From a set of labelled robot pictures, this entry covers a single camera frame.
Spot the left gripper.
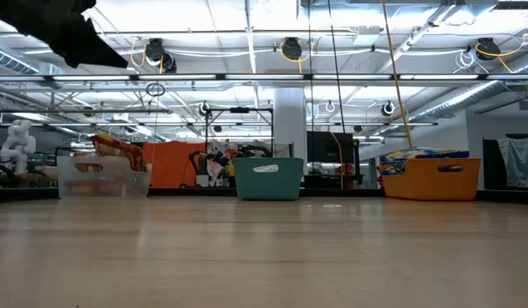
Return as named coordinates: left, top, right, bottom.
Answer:
left=0, top=0, right=130, bottom=69

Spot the clear plastic bin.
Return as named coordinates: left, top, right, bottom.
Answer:
left=56, top=155, right=152, bottom=199

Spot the orange partition panel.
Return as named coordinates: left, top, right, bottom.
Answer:
left=141, top=140, right=207, bottom=188

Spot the black gantry stand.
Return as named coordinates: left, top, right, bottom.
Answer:
left=205, top=106, right=276, bottom=159

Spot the long ceiling light strip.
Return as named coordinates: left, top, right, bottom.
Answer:
left=44, top=121, right=439, bottom=127
left=0, top=72, right=528, bottom=83

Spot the white building column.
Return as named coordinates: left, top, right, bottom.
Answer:
left=274, top=87, right=308, bottom=162

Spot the teal plastic bin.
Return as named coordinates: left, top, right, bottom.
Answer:
left=231, top=157, right=306, bottom=202

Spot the black monitor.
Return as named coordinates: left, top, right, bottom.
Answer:
left=306, top=130, right=355, bottom=164

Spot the orange plastic bin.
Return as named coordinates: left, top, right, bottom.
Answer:
left=381, top=157, right=482, bottom=202

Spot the grey hanging cloth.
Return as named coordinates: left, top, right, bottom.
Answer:
left=497, top=136, right=528, bottom=189

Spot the black ceiling cable reel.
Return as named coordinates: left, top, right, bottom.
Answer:
left=475, top=36, right=503, bottom=62
left=279, top=36, right=304, bottom=62
left=160, top=51, right=178, bottom=74
left=144, top=37, right=166, bottom=63

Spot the silver ventilation duct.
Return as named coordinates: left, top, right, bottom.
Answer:
left=411, top=53, right=528, bottom=125
left=0, top=40, right=67, bottom=92

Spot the thin black hanging cable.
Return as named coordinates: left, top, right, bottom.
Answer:
left=306, top=0, right=314, bottom=134

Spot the black table rail frame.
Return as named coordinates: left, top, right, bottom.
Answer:
left=0, top=186, right=528, bottom=203

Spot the yellow hanging cable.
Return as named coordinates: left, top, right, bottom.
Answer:
left=381, top=0, right=415, bottom=151

